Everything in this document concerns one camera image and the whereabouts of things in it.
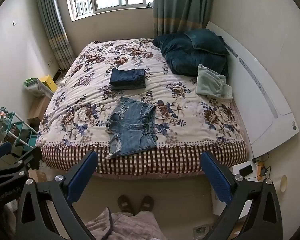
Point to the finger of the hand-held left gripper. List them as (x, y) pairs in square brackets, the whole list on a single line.
[(0, 150), (31, 158)]

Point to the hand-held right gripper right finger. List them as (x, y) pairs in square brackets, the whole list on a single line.
[(217, 180)]

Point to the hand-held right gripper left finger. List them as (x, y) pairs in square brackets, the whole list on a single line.
[(82, 175)]

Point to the light blue denim shorts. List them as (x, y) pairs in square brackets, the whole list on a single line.
[(132, 127)]

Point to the folded light green pants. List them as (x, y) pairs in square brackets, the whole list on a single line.
[(211, 83)]

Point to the small cardboard box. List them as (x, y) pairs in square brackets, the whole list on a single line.
[(37, 175)]

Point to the white nightstand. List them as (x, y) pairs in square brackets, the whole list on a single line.
[(236, 180)]

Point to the teal storage rack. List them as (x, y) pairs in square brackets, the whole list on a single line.
[(17, 130)]

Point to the black phone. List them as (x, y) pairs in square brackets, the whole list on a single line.
[(246, 170)]

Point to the orange power strip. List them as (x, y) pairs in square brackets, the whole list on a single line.
[(258, 166)]

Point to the red checkered bed sheet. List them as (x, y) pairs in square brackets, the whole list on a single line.
[(177, 158)]

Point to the large cardboard box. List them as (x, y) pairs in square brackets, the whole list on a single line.
[(38, 108)]

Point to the person's left slipper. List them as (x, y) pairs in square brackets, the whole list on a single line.
[(125, 203)]

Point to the person's slipper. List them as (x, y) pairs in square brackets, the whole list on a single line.
[(147, 203), (125, 203)]

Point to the clear plastic wrapper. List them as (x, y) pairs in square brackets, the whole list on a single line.
[(201, 231)]

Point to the paper cup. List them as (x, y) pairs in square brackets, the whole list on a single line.
[(281, 183)]

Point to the bin with white bag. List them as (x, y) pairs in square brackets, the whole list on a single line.
[(36, 88)]

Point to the person's right slipper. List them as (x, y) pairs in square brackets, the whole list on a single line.
[(147, 203)]

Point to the person's pink robe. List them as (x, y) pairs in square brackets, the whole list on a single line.
[(135, 226)]

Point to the yellow box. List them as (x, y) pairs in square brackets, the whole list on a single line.
[(49, 82)]

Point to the floral bed quilt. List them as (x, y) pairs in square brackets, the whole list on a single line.
[(90, 92)]

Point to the white headboard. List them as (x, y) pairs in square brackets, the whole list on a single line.
[(260, 100)]

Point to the folded grey-blue jeans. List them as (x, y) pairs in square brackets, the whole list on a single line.
[(130, 87)]

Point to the folded dark blue jeans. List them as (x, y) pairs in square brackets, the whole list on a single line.
[(126, 76)]

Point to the large dark teal pillow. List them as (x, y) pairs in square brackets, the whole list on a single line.
[(187, 57)]

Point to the grey-green striped curtain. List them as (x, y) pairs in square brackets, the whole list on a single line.
[(55, 30), (180, 5)]

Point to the small dark teal pillow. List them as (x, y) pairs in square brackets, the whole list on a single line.
[(206, 41)]

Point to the wall outlet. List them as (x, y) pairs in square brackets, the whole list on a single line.
[(50, 62)]

